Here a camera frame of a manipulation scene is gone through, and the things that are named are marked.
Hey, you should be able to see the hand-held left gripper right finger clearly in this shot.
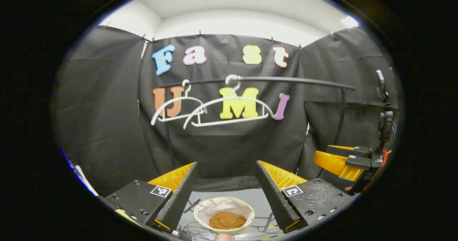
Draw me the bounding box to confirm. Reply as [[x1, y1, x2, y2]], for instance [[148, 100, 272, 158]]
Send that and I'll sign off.
[[255, 160, 356, 233]]

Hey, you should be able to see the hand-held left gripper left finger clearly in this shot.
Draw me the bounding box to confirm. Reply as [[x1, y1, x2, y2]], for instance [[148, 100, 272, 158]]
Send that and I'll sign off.
[[105, 162, 199, 234]]

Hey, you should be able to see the round white laundry hamper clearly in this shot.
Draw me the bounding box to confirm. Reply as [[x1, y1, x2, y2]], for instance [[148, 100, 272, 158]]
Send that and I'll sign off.
[[193, 197, 255, 234]]

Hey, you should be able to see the brown collared shirt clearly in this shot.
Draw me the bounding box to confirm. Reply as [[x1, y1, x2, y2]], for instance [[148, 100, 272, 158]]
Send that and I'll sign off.
[[209, 212, 247, 230]]

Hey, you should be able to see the white hanger with taped hook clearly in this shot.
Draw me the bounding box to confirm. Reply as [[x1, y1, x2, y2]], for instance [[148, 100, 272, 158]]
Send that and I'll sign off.
[[183, 74, 275, 130]]

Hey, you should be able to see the white plastic hanger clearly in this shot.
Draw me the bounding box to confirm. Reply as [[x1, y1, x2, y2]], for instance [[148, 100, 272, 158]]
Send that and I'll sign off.
[[150, 79, 208, 127]]

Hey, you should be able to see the white and blue panel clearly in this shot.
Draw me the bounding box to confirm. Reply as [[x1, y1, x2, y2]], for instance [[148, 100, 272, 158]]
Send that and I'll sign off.
[[66, 159, 99, 197]]

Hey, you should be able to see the small ceiling light panel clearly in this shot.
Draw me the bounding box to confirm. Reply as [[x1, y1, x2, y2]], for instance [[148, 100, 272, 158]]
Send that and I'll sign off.
[[341, 16, 359, 29]]

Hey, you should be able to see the row of small black clips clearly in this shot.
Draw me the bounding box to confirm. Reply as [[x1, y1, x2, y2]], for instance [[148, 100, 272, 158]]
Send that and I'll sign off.
[[104, 21, 335, 52]]

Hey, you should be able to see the black clothes rail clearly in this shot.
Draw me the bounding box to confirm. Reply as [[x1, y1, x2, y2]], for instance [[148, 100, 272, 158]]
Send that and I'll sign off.
[[157, 76, 356, 148]]

